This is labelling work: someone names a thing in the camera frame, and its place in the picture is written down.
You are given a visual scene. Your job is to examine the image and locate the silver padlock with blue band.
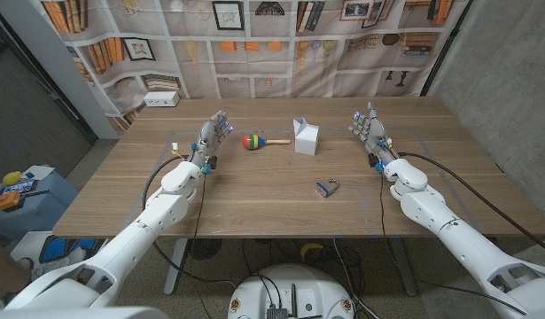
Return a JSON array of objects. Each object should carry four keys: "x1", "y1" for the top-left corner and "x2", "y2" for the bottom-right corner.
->
[{"x1": 315, "y1": 177, "x2": 340, "y2": 198}]

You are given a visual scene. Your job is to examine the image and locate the orange box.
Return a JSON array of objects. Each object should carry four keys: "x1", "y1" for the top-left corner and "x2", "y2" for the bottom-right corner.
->
[{"x1": 0, "y1": 191, "x2": 21, "y2": 211}]

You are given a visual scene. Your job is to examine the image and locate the white and blue floor mat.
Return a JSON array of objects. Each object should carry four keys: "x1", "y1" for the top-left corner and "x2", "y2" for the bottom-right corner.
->
[{"x1": 9, "y1": 230, "x2": 109, "y2": 280}]

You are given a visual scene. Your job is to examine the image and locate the blue grey cabinet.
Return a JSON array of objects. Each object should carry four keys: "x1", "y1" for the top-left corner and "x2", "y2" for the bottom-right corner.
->
[{"x1": 0, "y1": 167, "x2": 81, "y2": 243}]

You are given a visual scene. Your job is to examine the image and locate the black round fan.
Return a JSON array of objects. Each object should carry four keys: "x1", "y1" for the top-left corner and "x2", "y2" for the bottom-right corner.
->
[{"x1": 186, "y1": 237, "x2": 223, "y2": 261}]

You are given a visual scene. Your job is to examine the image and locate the white table leg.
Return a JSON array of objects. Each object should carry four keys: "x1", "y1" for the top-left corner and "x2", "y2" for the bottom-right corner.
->
[{"x1": 163, "y1": 237, "x2": 189, "y2": 296}]

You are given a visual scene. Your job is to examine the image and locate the white robot torso edge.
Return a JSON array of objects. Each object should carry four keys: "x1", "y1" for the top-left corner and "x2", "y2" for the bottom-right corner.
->
[{"x1": 0, "y1": 306, "x2": 169, "y2": 319}]

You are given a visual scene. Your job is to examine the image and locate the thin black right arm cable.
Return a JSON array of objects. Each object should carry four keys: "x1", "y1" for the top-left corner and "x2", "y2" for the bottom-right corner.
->
[{"x1": 378, "y1": 171, "x2": 528, "y2": 315}]

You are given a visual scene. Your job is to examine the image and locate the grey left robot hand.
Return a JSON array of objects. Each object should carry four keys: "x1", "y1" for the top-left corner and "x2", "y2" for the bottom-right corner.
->
[{"x1": 188, "y1": 110, "x2": 234, "y2": 173}]

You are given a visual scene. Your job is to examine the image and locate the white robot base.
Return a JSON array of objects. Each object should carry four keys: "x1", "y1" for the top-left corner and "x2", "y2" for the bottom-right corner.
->
[{"x1": 227, "y1": 264, "x2": 356, "y2": 319}]

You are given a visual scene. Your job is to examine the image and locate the white power strip box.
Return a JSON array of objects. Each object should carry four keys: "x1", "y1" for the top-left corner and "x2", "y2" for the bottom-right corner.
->
[{"x1": 143, "y1": 90, "x2": 181, "y2": 108}]

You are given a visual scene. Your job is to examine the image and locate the white paper sheet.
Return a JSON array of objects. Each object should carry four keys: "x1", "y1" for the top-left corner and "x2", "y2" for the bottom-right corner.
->
[{"x1": 21, "y1": 165, "x2": 56, "y2": 182}]

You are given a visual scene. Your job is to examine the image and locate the person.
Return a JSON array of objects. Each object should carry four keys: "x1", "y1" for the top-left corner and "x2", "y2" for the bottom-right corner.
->
[{"x1": 0, "y1": 234, "x2": 32, "y2": 296}]

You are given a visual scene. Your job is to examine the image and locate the white milk carton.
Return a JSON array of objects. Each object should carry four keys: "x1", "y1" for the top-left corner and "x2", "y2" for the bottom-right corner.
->
[{"x1": 292, "y1": 116, "x2": 320, "y2": 157}]

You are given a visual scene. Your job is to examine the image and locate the yellow banana toy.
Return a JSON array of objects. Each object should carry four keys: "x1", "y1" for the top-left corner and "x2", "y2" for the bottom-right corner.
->
[{"x1": 300, "y1": 241, "x2": 325, "y2": 261}]

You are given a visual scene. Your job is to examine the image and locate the striped wooden maraca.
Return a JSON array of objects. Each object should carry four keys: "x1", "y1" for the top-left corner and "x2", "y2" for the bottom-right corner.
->
[{"x1": 241, "y1": 134, "x2": 292, "y2": 151}]

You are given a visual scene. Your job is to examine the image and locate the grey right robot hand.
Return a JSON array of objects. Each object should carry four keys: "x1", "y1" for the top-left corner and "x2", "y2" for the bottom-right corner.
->
[{"x1": 347, "y1": 101, "x2": 400, "y2": 172}]

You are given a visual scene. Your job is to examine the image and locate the grey table leg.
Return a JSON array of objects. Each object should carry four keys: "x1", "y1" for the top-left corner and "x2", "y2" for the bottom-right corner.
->
[{"x1": 389, "y1": 237, "x2": 418, "y2": 297}]

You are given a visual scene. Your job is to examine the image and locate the printed bookshelf backdrop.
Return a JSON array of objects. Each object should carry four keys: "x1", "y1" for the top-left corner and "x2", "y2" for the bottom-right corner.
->
[{"x1": 39, "y1": 0, "x2": 471, "y2": 134}]

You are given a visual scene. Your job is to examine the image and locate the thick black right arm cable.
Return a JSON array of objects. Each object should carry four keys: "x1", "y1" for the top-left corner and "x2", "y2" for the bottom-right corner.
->
[{"x1": 398, "y1": 152, "x2": 545, "y2": 257}]

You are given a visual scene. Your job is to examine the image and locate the black backdrop stand pole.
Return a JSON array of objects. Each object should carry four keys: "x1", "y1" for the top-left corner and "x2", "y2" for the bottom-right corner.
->
[{"x1": 420, "y1": 0, "x2": 475, "y2": 97}]

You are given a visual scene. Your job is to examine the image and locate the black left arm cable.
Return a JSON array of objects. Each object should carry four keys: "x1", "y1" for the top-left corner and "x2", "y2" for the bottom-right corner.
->
[{"x1": 142, "y1": 154, "x2": 237, "y2": 289}]

